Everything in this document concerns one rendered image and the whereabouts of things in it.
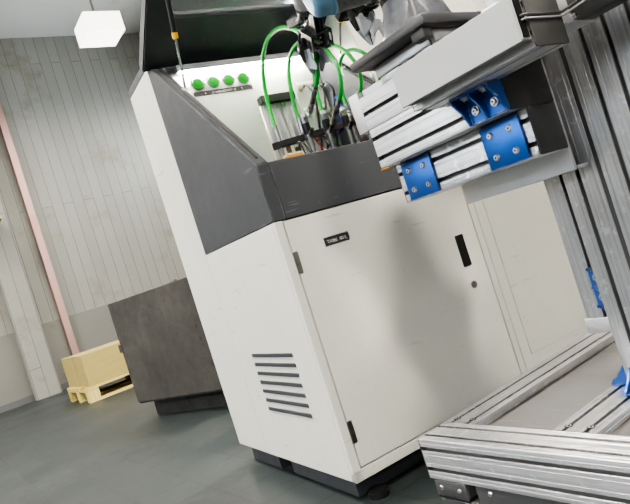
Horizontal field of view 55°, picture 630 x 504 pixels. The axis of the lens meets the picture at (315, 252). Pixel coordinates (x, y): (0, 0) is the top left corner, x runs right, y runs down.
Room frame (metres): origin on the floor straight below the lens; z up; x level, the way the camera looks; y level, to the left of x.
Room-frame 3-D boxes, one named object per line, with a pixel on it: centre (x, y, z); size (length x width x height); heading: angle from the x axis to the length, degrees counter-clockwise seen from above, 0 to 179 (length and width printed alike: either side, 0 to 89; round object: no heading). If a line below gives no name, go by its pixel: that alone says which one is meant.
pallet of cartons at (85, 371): (6.25, 2.11, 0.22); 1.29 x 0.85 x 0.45; 124
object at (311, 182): (1.77, -0.21, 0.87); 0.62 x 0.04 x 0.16; 119
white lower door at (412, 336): (1.76, -0.22, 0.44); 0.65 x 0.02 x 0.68; 119
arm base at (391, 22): (1.25, -0.34, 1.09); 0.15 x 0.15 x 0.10
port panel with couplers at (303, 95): (2.33, -0.18, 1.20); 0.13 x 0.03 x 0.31; 119
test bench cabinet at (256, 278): (2.01, -0.08, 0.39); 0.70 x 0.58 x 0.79; 119
